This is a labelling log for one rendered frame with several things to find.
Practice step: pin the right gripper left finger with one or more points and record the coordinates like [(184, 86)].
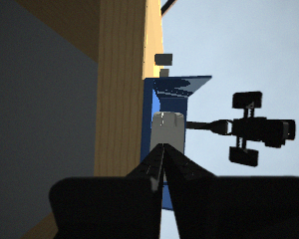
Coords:
[(114, 198)]

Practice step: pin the black metal frame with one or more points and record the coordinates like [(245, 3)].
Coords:
[(164, 9)]

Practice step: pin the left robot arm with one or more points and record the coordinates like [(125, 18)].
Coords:
[(273, 132)]

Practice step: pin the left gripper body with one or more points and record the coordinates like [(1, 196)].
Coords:
[(250, 128)]

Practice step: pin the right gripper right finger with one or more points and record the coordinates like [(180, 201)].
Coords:
[(197, 200)]

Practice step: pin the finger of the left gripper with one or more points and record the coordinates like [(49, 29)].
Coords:
[(246, 102), (243, 154)]

